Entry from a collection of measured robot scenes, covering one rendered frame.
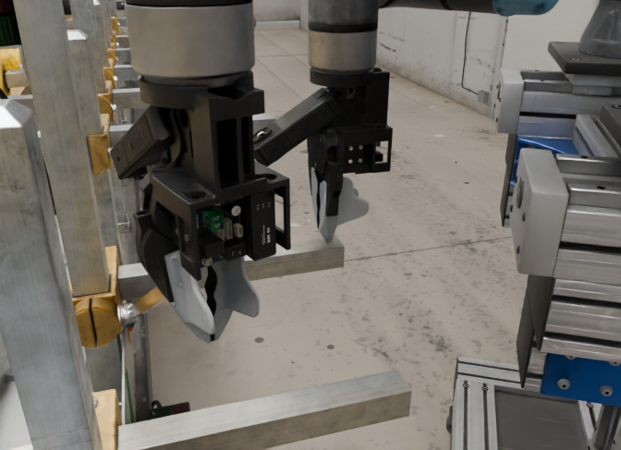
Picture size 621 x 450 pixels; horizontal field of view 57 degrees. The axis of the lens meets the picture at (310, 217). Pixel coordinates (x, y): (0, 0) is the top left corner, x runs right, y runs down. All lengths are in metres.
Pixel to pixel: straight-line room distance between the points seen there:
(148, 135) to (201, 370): 1.53
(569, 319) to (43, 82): 0.55
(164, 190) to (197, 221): 0.03
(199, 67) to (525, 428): 1.26
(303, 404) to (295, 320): 1.57
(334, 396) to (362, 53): 0.34
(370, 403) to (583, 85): 0.71
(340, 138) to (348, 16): 0.13
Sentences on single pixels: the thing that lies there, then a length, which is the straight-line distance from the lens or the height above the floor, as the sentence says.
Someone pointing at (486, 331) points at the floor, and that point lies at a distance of 2.12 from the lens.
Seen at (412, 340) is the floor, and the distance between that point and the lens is 2.02.
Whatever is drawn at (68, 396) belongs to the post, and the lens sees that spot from 0.40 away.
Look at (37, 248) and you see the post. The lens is 0.35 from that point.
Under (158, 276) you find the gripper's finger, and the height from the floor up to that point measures 0.99.
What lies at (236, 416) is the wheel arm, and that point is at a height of 0.85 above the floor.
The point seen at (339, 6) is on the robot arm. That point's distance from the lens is 0.62.
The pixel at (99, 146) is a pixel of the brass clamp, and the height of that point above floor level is 0.96.
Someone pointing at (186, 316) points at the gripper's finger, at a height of 0.95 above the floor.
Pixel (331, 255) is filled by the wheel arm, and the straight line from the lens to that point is 0.72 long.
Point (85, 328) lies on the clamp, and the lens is 0.64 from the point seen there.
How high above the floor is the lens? 1.20
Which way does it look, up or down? 25 degrees down
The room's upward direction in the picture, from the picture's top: straight up
